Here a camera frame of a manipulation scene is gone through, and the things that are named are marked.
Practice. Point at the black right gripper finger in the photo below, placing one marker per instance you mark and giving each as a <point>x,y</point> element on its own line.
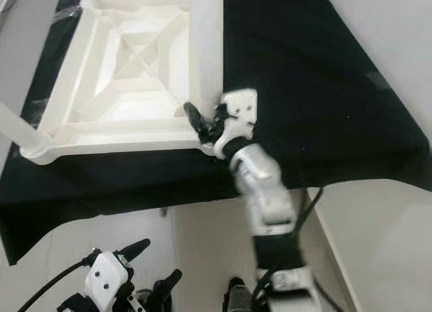
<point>196,119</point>

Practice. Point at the black table cloth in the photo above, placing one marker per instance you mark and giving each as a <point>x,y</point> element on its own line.
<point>310,123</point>

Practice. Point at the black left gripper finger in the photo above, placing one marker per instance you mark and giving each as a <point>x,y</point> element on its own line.
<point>132,248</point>
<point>167,287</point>

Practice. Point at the clear tape patch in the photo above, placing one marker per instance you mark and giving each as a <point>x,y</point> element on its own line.
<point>72,13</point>

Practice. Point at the dark robot right foot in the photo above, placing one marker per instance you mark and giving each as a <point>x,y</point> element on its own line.
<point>237,295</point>

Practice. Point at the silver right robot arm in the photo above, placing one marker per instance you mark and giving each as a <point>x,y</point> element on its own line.
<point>263,190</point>

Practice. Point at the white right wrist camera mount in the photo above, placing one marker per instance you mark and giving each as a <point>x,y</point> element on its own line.
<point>243,106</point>

